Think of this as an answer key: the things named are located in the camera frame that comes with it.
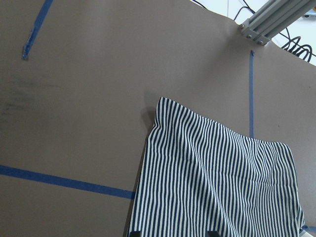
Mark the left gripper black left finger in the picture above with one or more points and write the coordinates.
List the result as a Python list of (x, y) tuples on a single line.
[(135, 234)]

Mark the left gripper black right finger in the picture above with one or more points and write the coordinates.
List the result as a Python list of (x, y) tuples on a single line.
[(212, 234)]

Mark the blue white striped polo shirt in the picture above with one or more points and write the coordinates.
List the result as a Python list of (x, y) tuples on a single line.
[(199, 176)]

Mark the aluminium frame post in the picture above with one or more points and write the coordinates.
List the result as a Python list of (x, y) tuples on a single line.
[(273, 17)]

